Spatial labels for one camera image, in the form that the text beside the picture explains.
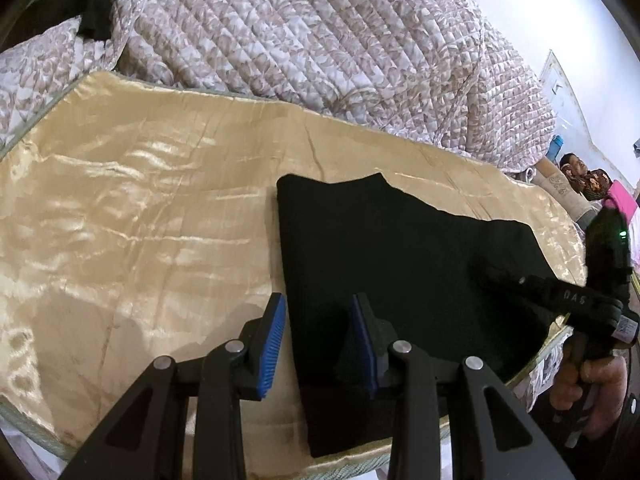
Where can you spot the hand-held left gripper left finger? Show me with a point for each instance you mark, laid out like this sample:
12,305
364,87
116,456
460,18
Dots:
270,355

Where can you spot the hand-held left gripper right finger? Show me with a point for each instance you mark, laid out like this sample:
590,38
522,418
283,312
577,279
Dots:
365,360

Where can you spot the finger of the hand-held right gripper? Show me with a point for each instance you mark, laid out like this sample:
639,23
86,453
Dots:
500,280

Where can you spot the black pants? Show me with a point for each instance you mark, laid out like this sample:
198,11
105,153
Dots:
400,240

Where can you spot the person's right forearm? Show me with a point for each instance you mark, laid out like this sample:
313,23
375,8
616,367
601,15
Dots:
615,450

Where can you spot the person's right hand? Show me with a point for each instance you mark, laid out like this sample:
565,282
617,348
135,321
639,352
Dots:
607,380

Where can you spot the pink cloth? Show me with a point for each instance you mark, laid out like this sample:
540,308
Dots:
622,202

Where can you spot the beige printed pillow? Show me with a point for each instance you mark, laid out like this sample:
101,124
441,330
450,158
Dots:
555,185

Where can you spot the white panelled door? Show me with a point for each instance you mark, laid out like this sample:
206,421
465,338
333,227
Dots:
565,100

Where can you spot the gold satin blanket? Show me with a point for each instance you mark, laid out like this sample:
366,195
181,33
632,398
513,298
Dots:
125,210

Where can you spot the floral quilted comforter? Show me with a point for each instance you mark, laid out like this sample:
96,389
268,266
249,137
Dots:
300,35

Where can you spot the black cloth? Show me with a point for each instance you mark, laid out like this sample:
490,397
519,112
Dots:
97,15

